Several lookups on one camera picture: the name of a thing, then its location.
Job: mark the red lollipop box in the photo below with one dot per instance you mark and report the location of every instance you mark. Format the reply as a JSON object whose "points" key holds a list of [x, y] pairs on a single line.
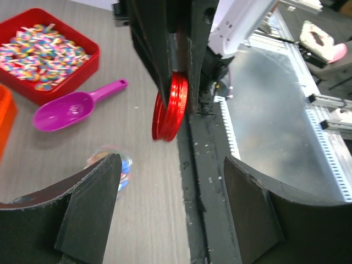
{"points": [[42, 58]]}

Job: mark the purple plastic scoop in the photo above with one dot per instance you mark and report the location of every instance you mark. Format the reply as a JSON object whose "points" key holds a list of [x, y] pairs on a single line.
{"points": [[73, 107]]}

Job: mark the orange candy box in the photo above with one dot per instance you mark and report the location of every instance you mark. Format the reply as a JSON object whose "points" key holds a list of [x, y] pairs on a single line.
{"points": [[8, 113]]}

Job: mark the red jar lid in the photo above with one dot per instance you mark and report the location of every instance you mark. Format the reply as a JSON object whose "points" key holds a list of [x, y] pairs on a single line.
{"points": [[167, 120]]}

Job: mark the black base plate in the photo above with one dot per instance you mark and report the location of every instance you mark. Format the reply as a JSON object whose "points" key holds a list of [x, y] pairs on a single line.
{"points": [[203, 147]]}

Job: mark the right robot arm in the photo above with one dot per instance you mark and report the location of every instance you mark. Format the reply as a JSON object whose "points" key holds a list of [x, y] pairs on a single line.
{"points": [[234, 22]]}

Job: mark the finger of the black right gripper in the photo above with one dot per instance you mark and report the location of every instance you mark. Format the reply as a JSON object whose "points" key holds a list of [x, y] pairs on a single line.
{"points": [[201, 16], [153, 26]]}

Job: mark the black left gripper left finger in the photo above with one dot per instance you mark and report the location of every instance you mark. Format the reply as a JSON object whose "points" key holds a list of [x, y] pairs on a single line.
{"points": [[67, 222]]}

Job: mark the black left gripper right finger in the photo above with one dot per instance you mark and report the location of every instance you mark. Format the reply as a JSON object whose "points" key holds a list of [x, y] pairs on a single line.
{"points": [[277, 223]]}

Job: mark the aluminium rail frame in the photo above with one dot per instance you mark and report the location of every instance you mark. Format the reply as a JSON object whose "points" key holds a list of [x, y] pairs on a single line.
{"points": [[272, 127]]}

